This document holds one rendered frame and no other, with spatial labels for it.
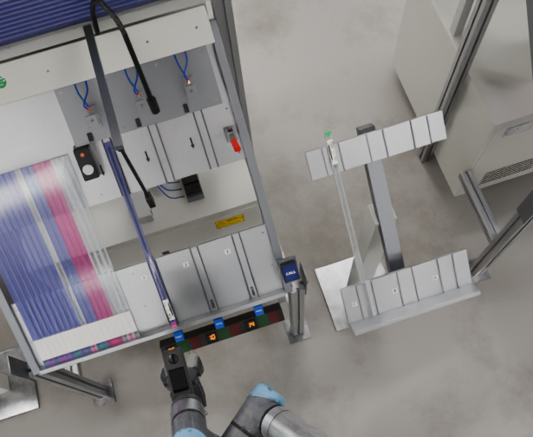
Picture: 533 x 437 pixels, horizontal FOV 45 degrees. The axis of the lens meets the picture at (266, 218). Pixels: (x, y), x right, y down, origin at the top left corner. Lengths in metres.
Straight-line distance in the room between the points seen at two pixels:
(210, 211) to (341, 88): 1.11
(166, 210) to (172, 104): 0.54
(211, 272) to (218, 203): 0.31
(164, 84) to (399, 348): 1.40
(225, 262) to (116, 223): 0.43
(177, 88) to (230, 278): 0.52
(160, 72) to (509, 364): 1.65
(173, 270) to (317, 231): 0.99
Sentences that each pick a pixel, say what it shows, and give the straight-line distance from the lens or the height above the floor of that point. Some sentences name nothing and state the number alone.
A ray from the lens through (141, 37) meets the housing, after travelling 1.43.
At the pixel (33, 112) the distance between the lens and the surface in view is 1.55.
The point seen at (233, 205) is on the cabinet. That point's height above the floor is 0.62.
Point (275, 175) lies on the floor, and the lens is 2.62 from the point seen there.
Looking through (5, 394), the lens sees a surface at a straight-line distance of 2.60.
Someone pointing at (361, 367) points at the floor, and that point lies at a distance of 2.41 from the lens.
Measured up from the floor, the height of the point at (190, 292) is 0.77.
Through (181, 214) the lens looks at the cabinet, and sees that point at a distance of 1.92.
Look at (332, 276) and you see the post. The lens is 2.46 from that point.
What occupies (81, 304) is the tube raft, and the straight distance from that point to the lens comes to 1.69.
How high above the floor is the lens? 2.38
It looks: 69 degrees down
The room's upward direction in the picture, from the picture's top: 8 degrees counter-clockwise
